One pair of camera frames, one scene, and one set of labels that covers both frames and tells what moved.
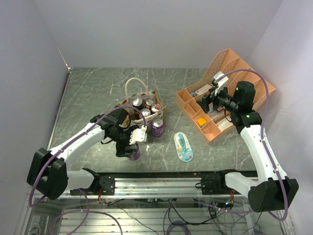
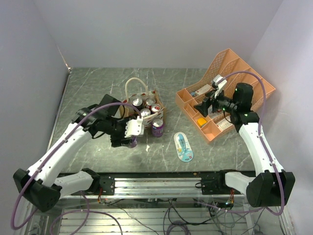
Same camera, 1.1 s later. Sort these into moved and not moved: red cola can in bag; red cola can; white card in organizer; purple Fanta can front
Moved: purple Fanta can front
Not moved: white card in organizer; red cola can in bag; red cola can
